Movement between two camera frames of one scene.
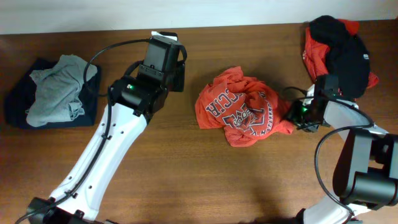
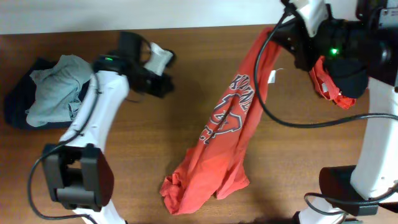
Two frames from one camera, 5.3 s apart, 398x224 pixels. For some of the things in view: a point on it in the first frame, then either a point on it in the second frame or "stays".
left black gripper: x=179 y=83 to x=160 y=87
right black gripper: x=293 y=113 to x=295 y=33
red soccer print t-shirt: x=247 y=109 to x=214 y=165
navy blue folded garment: x=22 y=91 stays
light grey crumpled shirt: x=58 y=89 stays
